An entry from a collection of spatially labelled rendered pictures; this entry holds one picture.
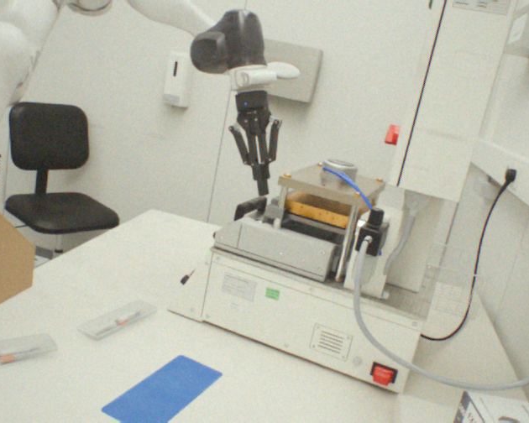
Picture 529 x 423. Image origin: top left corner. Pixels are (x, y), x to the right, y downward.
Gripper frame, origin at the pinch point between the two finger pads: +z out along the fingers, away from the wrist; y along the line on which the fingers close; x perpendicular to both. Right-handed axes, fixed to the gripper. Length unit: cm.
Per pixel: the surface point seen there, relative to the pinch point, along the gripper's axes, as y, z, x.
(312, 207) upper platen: -14.8, 5.9, 9.9
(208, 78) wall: 76, -43, -129
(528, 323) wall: -56, 43, -23
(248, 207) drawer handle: 2.2, 5.5, 4.8
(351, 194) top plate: -23.8, 3.5, 12.3
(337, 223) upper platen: -19.7, 9.6, 9.9
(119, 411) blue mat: 8, 30, 52
